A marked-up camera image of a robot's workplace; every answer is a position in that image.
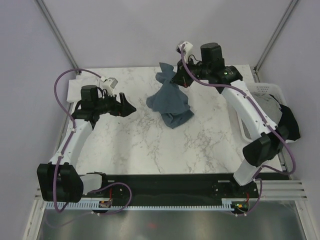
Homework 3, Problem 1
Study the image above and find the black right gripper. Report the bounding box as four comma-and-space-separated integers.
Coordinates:
170, 55, 211, 88

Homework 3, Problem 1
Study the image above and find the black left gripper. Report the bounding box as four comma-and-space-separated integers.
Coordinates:
94, 90, 136, 118

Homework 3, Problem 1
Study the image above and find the blue t shirt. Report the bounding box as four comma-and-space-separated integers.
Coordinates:
146, 62, 194, 129

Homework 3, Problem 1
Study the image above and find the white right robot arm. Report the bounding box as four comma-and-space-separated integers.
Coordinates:
171, 41, 289, 197

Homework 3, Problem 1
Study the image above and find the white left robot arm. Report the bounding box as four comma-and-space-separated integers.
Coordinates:
36, 85, 137, 203

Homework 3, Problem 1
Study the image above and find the folded white t shirt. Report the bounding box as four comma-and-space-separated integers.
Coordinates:
66, 75, 106, 103

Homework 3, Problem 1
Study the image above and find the white plastic laundry basket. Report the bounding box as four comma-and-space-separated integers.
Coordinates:
237, 82, 287, 143

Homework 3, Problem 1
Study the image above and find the grey t shirt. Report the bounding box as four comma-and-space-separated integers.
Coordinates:
251, 92, 282, 125

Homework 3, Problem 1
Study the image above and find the black t shirt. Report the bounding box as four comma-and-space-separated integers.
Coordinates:
270, 94, 301, 143

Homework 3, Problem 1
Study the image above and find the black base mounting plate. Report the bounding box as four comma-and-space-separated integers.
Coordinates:
88, 173, 259, 206

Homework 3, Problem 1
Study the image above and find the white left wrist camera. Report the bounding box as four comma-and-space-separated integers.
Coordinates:
102, 77, 118, 95

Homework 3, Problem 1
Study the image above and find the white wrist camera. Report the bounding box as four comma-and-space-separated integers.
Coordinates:
102, 77, 118, 95
175, 41, 194, 57

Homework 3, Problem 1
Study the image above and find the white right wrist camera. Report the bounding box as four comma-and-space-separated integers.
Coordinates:
175, 41, 194, 57

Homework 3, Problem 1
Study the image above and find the aluminium frame post right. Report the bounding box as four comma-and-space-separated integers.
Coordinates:
252, 0, 300, 75

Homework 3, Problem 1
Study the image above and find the aluminium frame post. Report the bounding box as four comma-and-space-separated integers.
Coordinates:
252, 0, 300, 75
34, 0, 79, 69

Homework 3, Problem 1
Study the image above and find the white slotted cable duct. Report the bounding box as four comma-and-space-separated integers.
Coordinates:
46, 198, 251, 210

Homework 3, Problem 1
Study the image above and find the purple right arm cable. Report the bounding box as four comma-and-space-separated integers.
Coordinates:
180, 43, 298, 216

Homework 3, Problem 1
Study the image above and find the aluminium frame post left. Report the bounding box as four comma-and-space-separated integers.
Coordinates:
34, 0, 79, 69

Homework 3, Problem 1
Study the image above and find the aluminium rail right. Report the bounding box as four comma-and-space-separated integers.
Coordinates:
260, 180, 307, 201

